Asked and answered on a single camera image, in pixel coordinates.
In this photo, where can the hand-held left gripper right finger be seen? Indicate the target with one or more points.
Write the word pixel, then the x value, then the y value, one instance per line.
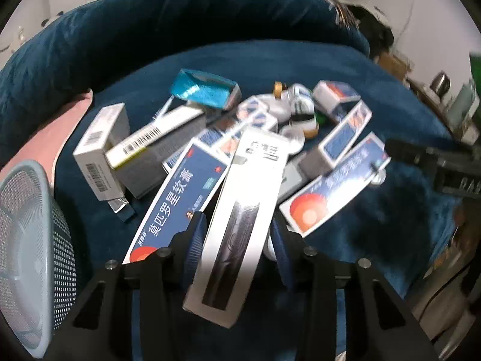
pixel 280 246

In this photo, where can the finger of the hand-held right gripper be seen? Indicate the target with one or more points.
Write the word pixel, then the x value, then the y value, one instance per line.
pixel 411 152

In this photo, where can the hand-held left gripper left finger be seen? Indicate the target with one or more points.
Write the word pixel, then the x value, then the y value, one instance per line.
pixel 193 240

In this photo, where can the long white box black print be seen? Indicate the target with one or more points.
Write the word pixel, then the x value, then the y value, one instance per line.
pixel 240 180

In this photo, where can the silver box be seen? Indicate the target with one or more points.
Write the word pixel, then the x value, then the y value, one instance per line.
pixel 120 207

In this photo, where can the blue mesh basket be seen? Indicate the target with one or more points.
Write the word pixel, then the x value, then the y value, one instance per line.
pixel 30 233

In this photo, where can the blue box orange circle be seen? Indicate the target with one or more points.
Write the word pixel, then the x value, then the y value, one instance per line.
pixel 323 203

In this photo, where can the steel cup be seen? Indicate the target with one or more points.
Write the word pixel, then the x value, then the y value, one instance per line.
pixel 440 82

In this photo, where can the cardboard box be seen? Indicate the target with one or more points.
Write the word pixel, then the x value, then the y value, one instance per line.
pixel 392 64

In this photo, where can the white grey box yellow edge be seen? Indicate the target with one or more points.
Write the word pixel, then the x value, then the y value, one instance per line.
pixel 150 158

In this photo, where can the small white orange-blue box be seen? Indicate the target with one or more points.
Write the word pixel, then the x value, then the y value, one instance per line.
pixel 251 106
pixel 265 121
pixel 334 94

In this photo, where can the white bottle blue label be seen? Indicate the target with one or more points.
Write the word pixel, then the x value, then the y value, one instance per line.
pixel 300 97

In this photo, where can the dark cloth pile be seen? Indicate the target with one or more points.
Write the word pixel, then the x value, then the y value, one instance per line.
pixel 370 26

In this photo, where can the white barcode box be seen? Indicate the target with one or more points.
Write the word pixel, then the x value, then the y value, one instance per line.
pixel 97 146

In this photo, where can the small amber cap bottle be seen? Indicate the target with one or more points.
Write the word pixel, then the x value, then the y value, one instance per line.
pixel 280 89

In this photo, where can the shiny teal box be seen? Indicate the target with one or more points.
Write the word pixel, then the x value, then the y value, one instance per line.
pixel 203 90

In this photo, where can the pink towel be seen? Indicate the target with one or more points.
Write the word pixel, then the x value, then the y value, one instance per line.
pixel 45 135

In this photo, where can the dark blue rolled duvet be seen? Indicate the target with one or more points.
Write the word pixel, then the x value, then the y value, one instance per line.
pixel 150 18

